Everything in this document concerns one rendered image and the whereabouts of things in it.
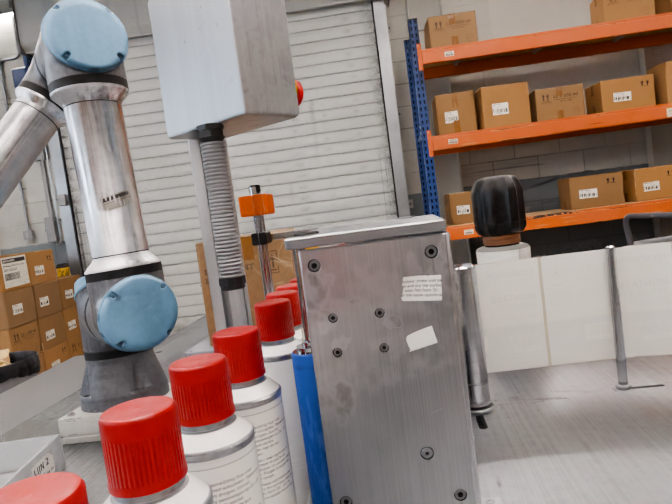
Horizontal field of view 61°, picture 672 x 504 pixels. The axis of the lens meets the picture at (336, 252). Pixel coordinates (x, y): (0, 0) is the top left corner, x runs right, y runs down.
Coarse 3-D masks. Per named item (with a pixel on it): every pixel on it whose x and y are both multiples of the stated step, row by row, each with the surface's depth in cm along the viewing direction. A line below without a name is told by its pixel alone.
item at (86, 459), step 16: (176, 336) 179; (192, 336) 175; (160, 352) 158; (176, 352) 155; (64, 400) 122; (48, 416) 112; (16, 432) 105; (32, 432) 104; (48, 432) 102; (64, 448) 93; (80, 448) 92; (96, 448) 91; (80, 464) 86; (96, 464) 85; (96, 480) 79; (96, 496) 74
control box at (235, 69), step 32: (160, 0) 75; (192, 0) 71; (224, 0) 67; (256, 0) 70; (160, 32) 76; (192, 32) 72; (224, 32) 68; (256, 32) 70; (288, 32) 75; (160, 64) 77; (192, 64) 73; (224, 64) 69; (256, 64) 69; (288, 64) 73; (192, 96) 74; (224, 96) 70; (256, 96) 69; (288, 96) 73; (192, 128) 75; (224, 128) 76; (256, 128) 79
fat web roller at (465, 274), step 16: (464, 272) 70; (464, 288) 71; (464, 304) 71; (464, 320) 71; (480, 320) 72; (464, 336) 71; (480, 336) 72; (464, 352) 72; (480, 352) 72; (480, 368) 72; (480, 384) 72; (480, 400) 72
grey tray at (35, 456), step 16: (0, 448) 85; (16, 448) 85; (32, 448) 85; (48, 448) 81; (0, 464) 85; (16, 464) 85; (32, 464) 77; (48, 464) 81; (64, 464) 86; (0, 480) 83; (16, 480) 72
